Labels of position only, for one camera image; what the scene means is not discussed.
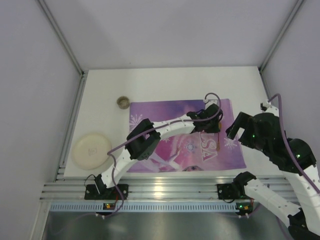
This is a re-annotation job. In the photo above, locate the gold spoon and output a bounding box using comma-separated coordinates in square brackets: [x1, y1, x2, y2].
[216, 122, 222, 152]

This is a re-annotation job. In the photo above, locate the purple Elsa placemat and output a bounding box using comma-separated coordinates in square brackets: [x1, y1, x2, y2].
[129, 98, 246, 174]

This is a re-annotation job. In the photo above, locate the small speckled glass cup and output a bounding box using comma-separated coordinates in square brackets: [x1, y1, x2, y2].
[116, 96, 131, 110]

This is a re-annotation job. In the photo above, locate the cream round plate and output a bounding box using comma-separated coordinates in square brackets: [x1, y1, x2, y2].
[71, 132, 112, 170]

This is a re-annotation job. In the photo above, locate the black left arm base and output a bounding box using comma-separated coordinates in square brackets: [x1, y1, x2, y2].
[84, 184, 129, 201]

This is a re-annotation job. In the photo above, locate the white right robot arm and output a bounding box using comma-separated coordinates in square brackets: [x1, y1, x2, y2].
[226, 105, 320, 240]

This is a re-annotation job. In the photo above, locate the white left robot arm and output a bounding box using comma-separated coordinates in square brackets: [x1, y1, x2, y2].
[94, 103, 223, 195]

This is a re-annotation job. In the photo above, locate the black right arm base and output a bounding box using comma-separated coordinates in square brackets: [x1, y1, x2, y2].
[216, 183, 249, 204]

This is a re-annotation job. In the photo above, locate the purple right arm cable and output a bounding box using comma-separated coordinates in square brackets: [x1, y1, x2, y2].
[268, 93, 320, 195]

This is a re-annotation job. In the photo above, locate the white slotted cable duct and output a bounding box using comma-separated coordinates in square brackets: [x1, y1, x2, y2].
[50, 202, 253, 213]

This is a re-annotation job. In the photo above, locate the aluminium corner post right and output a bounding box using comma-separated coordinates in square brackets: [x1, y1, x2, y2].
[258, 0, 306, 74]

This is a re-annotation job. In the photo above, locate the aluminium corner post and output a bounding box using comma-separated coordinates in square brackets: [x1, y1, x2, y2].
[35, 0, 85, 77]
[258, 0, 306, 74]

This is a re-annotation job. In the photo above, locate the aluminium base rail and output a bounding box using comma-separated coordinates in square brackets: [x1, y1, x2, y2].
[39, 176, 296, 202]

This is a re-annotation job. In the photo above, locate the aluminium corner post left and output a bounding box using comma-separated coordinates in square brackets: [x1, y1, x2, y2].
[35, 0, 85, 77]

